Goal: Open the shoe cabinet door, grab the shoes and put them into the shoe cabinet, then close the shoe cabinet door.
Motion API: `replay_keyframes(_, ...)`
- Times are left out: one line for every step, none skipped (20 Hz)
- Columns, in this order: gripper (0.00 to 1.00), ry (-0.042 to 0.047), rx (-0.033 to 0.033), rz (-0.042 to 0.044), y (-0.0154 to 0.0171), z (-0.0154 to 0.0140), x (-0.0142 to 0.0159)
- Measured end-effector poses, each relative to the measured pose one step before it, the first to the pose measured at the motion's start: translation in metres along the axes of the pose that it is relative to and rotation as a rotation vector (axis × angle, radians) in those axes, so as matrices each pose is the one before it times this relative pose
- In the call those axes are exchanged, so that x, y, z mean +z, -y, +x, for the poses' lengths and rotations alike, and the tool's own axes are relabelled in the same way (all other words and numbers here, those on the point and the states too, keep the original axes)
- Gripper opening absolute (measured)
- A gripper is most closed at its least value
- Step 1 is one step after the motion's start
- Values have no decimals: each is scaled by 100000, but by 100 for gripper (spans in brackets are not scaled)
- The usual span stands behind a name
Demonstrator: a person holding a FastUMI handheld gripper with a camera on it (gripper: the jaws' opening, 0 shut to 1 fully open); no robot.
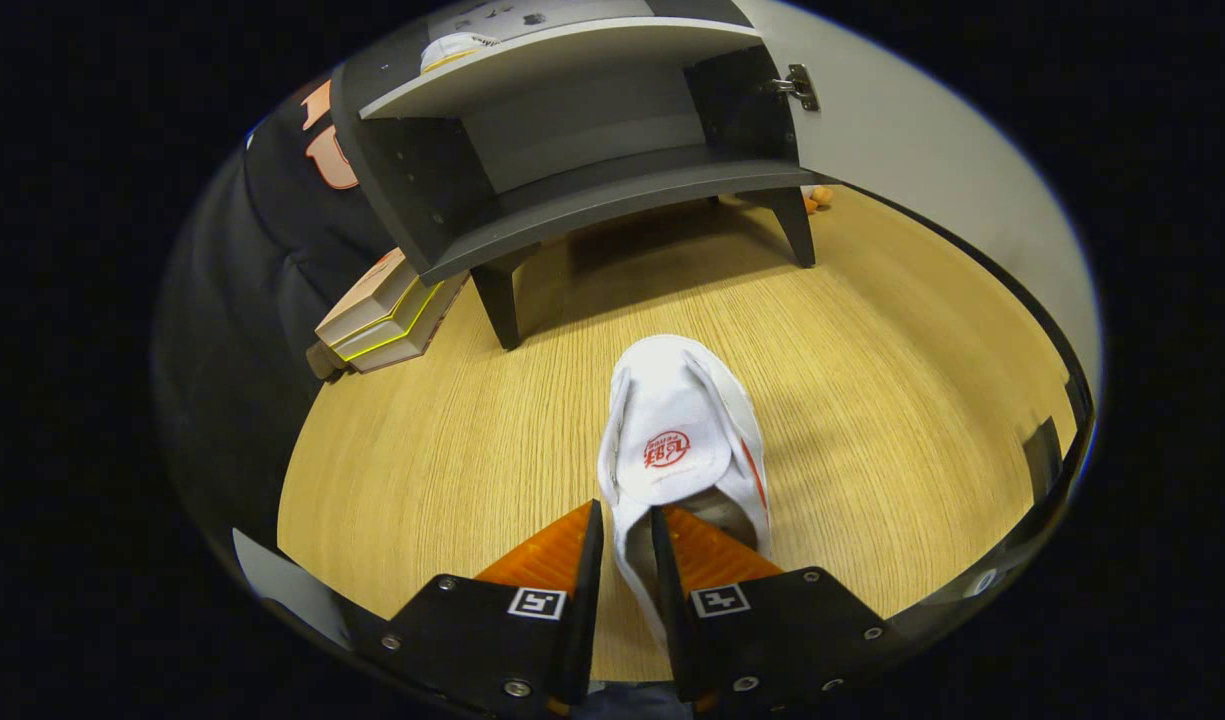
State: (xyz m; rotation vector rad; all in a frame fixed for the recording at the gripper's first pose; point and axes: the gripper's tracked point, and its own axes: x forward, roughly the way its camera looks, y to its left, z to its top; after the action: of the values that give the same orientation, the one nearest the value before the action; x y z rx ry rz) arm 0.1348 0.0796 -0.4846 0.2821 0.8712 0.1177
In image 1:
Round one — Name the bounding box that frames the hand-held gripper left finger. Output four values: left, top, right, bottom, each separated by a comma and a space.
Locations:
372, 499, 606, 719

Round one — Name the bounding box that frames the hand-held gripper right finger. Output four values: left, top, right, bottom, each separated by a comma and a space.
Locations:
650, 505, 901, 709

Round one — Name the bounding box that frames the white canvas shoe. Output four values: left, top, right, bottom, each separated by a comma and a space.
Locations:
597, 334, 773, 651
419, 32, 500, 74

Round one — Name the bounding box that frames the dark grey shoe cabinet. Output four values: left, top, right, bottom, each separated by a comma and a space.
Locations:
329, 0, 823, 351

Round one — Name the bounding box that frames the metal door hinge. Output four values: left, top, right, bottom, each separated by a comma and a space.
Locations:
767, 64, 821, 113

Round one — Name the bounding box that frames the yellow edged book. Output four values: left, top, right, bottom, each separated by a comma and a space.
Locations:
330, 270, 471, 374

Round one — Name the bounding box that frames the small brown object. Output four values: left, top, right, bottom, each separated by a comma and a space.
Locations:
305, 340, 351, 384

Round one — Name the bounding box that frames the black backdrop cloth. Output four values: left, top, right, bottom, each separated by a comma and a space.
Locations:
152, 75, 403, 561

